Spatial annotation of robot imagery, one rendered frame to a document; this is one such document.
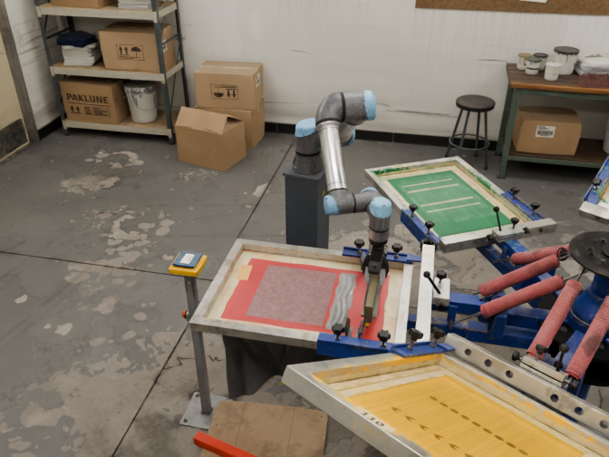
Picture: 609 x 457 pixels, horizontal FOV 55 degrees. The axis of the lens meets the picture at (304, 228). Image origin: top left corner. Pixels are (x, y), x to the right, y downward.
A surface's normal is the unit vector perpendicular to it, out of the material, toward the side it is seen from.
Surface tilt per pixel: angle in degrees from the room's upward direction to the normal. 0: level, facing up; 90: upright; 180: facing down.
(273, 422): 0
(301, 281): 0
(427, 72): 90
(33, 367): 0
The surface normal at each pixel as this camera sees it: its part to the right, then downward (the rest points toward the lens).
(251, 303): 0.00, -0.85
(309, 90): -0.22, 0.51
